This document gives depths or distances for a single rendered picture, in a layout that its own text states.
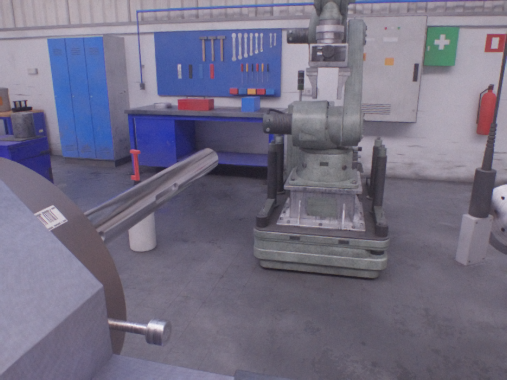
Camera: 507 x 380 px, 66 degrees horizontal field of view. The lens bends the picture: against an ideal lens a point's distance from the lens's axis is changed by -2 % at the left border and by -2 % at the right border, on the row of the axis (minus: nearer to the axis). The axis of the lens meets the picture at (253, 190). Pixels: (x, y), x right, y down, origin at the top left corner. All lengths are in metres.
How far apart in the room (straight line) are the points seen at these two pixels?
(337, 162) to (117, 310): 2.34
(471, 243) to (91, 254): 0.87
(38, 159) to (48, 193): 3.74
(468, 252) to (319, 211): 1.79
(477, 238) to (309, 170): 1.80
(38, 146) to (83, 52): 2.17
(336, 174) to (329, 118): 0.39
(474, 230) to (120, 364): 0.88
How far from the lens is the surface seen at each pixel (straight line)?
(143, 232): 3.16
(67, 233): 0.48
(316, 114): 2.60
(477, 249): 1.12
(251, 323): 2.34
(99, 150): 6.12
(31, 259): 0.37
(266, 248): 2.75
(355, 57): 2.93
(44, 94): 7.27
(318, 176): 2.74
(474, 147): 5.58
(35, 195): 0.50
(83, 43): 6.07
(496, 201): 1.24
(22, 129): 4.27
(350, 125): 2.61
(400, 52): 5.03
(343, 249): 2.70
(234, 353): 2.15
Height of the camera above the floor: 1.37
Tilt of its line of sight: 17 degrees down
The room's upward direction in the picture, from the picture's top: straight up
